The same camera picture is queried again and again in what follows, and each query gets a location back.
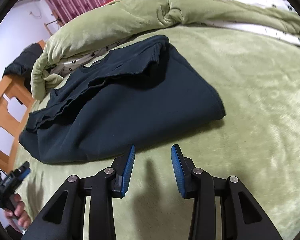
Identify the white flower print quilt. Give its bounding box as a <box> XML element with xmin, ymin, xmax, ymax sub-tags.
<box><xmin>50</xmin><ymin>0</ymin><xmax>300</xmax><ymax>78</ymax></box>

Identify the left hand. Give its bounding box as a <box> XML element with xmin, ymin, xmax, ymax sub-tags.
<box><xmin>4</xmin><ymin>194</ymin><xmax>31</xmax><ymax>232</ymax></box>

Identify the dark navy sweatshirt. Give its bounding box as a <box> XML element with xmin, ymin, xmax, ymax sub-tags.
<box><xmin>19</xmin><ymin>35</ymin><xmax>225</xmax><ymax>164</ymax></box>

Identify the green plush blanket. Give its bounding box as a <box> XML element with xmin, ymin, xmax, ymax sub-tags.
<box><xmin>30</xmin><ymin>0</ymin><xmax>300</xmax><ymax>101</ymax></box>

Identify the green bed sheet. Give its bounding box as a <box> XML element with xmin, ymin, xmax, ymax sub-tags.
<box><xmin>12</xmin><ymin>24</ymin><xmax>300</xmax><ymax>240</ymax></box>

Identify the black jacket on headboard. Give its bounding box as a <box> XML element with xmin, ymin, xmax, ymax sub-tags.
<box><xmin>3</xmin><ymin>43</ymin><xmax>43</xmax><ymax>92</ymax></box>

